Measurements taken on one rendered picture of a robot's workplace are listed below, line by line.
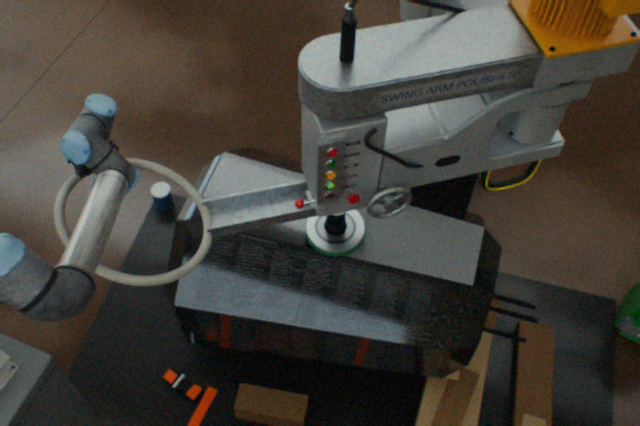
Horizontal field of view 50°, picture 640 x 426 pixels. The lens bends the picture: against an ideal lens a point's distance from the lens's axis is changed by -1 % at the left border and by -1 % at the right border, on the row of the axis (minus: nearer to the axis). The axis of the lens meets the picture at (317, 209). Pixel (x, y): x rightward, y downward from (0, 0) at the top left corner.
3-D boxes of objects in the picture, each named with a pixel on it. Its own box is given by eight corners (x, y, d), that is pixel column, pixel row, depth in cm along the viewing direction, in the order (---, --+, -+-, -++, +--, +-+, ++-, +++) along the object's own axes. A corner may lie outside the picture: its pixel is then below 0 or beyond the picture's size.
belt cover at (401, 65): (582, 26, 217) (601, -18, 203) (623, 81, 203) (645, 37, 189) (289, 79, 201) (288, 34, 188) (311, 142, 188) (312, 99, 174)
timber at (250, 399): (235, 418, 299) (233, 409, 289) (242, 391, 306) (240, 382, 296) (303, 431, 296) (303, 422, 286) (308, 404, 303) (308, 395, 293)
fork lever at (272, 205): (393, 163, 245) (394, 154, 241) (411, 206, 234) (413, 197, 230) (199, 200, 232) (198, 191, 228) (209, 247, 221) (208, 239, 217)
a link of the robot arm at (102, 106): (79, 104, 193) (93, 85, 200) (72, 135, 201) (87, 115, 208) (110, 118, 194) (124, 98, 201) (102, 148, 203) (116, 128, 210)
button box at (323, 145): (339, 193, 215) (343, 133, 192) (341, 199, 214) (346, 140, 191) (314, 198, 214) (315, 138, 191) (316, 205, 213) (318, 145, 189)
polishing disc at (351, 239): (369, 211, 256) (370, 209, 255) (357, 259, 244) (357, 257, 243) (314, 199, 258) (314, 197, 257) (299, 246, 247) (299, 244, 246)
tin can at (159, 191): (162, 215, 359) (158, 200, 349) (151, 204, 363) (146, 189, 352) (177, 204, 363) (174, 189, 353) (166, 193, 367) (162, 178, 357)
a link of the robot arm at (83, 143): (101, 162, 189) (119, 135, 198) (69, 134, 184) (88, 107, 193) (81, 175, 194) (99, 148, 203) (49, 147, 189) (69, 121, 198)
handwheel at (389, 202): (400, 191, 230) (405, 162, 217) (410, 214, 224) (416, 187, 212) (357, 200, 227) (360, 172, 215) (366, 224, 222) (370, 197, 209)
